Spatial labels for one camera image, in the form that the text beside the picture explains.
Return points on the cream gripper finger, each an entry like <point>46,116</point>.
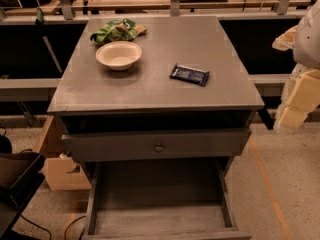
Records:
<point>286,40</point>
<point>300,96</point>

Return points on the cardboard box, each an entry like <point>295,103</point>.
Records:
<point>61,172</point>

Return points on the white paper bowl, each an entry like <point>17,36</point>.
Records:
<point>119,56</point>

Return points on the open grey middle drawer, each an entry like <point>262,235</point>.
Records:
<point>175,199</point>

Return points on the grey wooden drawer cabinet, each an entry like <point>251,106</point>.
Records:
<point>93,99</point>

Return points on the blue rxbar wrapper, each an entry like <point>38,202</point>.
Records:
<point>191,75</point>

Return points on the black bin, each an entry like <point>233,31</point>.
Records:
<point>20,178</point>

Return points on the grey top drawer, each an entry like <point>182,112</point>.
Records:
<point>124,146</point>

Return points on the green chip bag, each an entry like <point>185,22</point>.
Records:
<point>118,30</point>

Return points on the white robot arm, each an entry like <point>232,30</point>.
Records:
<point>306,49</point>

